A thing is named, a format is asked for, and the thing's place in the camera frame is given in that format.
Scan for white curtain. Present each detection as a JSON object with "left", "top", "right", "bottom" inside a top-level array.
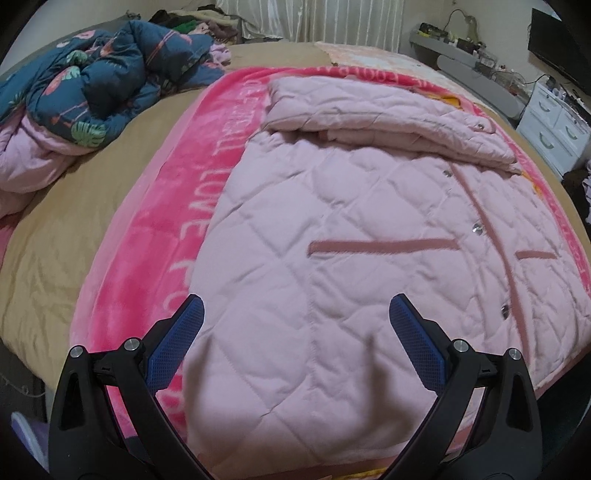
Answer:
[{"left": 214, "top": 0, "right": 408, "bottom": 52}]

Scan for black television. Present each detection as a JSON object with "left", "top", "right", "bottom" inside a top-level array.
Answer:
[{"left": 527, "top": 7, "right": 591, "bottom": 92}]

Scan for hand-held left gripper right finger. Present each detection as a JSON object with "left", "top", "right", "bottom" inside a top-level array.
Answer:
[{"left": 389, "top": 294, "right": 542, "bottom": 480}]

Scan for grey headboard shelf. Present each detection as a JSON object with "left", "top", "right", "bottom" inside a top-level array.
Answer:
[{"left": 409, "top": 34, "right": 528, "bottom": 123}]

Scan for wall cable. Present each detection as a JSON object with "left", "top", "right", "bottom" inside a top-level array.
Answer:
[{"left": 447, "top": 8, "right": 482, "bottom": 43}]

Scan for tan bed cover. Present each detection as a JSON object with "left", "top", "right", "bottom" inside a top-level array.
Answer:
[{"left": 0, "top": 41, "right": 591, "bottom": 374}]

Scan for pink printed blanket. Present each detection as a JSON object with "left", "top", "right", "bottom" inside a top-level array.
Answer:
[{"left": 69, "top": 65, "right": 591, "bottom": 480}]

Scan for clutter of small items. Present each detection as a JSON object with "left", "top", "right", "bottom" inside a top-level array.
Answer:
[{"left": 417, "top": 21, "right": 533, "bottom": 91}]

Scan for white drawer chest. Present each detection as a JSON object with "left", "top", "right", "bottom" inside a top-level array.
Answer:
[{"left": 514, "top": 74, "right": 591, "bottom": 179}]

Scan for pile of clothes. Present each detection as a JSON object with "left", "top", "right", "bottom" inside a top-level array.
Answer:
[{"left": 150, "top": 6, "right": 242, "bottom": 40}]

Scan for pale printed bed sheet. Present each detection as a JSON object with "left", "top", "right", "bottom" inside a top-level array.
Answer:
[{"left": 314, "top": 41, "right": 445, "bottom": 80}]

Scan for pale purple object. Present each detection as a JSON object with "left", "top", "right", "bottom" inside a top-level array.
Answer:
[{"left": 10, "top": 411, "right": 49, "bottom": 468}]

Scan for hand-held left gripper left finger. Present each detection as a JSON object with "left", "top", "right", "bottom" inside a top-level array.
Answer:
[{"left": 48, "top": 294, "right": 206, "bottom": 480}]

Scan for pink quilted jacket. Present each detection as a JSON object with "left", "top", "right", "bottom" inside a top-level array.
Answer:
[{"left": 182, "top": 76, "right": 591, "bottom": 480}]

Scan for dark clothes heap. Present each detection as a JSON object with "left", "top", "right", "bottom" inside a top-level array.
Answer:
[{"left": 560, "top": 159, "right": 591, "bottom": 209}]

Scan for blue floral duvet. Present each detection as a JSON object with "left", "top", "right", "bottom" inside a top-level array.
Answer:
[{"left": 0, "top": 19, "right": 232, "bottom": 216}]

